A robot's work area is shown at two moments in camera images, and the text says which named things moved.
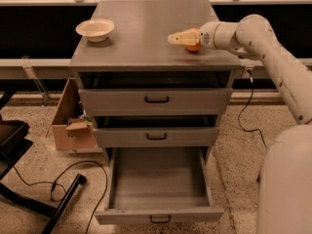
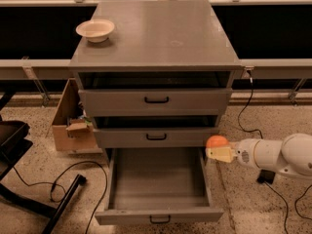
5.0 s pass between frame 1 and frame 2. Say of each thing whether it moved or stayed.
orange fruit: moved
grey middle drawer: stayed
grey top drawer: stayed
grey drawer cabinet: stayed
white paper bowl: stayed
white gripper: moved
